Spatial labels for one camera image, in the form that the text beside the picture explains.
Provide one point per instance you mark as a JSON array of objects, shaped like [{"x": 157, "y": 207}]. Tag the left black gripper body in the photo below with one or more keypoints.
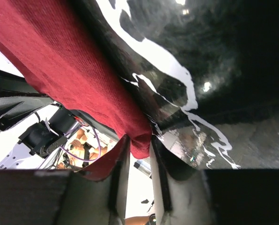
[{"x": 44, "y": 137}]

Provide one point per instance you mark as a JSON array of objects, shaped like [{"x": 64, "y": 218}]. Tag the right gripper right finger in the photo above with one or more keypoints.
[{"x": 180, "y": 195}]

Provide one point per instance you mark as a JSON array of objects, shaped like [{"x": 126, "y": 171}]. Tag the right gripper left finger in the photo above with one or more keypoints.
[{"x": 97, "y": 194}]

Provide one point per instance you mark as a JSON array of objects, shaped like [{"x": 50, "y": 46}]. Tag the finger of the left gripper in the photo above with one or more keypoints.
[{"x": 16, "y": 107}]

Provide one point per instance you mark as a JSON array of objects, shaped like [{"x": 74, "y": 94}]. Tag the dark red t shirt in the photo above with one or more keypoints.
[{"x": 47, "y": 42}]

